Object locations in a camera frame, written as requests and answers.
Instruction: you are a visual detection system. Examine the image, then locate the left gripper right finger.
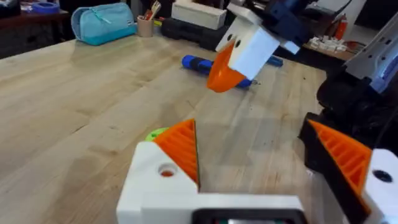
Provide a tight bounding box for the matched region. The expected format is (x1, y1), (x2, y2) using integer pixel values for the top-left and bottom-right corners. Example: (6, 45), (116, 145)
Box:
(298, 111), (398, 224)

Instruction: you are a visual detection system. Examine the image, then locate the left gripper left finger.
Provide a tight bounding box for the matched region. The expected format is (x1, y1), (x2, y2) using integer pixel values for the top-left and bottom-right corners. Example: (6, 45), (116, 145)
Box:
(116, 118), (201, 224)

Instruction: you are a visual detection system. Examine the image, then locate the blue electric screwdriver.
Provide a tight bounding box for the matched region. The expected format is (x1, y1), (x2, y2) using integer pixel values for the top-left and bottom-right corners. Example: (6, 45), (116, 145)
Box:
(182, 54), (284, 90)

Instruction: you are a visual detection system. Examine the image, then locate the green disc with holes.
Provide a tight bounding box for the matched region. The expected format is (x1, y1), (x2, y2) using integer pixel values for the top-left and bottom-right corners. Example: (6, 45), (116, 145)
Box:
(144, 126), (170, 142)

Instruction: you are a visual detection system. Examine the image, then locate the white rectangular box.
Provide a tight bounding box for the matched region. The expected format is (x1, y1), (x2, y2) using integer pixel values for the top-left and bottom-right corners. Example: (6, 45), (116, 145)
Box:
(170, 0), (228, 31)

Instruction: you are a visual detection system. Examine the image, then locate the black tool case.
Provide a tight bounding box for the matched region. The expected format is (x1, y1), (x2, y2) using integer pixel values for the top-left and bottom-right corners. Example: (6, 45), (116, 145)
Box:
(160, 17), (231, 52)

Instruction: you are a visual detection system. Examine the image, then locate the heap of white blocks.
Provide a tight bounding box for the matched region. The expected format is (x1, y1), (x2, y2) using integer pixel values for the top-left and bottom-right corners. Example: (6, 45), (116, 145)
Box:
(307, 35), (348, 54)

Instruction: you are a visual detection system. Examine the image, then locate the brown side table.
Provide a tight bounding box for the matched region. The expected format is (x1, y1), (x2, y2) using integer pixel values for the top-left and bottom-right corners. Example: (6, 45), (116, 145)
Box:
(302, 42), (356, 62)

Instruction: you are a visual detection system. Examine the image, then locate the red bottle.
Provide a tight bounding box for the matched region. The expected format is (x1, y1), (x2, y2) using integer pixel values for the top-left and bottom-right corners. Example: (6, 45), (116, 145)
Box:
(334, 14), (349, 41)

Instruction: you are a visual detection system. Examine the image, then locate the beige cup with utensils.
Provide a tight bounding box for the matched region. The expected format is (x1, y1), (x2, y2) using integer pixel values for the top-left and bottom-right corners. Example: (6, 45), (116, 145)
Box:
(136, 0), (162, 39)

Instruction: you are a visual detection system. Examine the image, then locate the light blue zip pouch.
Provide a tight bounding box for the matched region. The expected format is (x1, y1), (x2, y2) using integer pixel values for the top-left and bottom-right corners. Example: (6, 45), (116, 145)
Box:
(70, 2), (138, 47)

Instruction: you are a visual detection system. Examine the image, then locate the blue tape roll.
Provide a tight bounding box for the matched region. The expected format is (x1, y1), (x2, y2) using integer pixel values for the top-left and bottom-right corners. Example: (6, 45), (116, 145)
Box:
(30, 1), (61, 15)

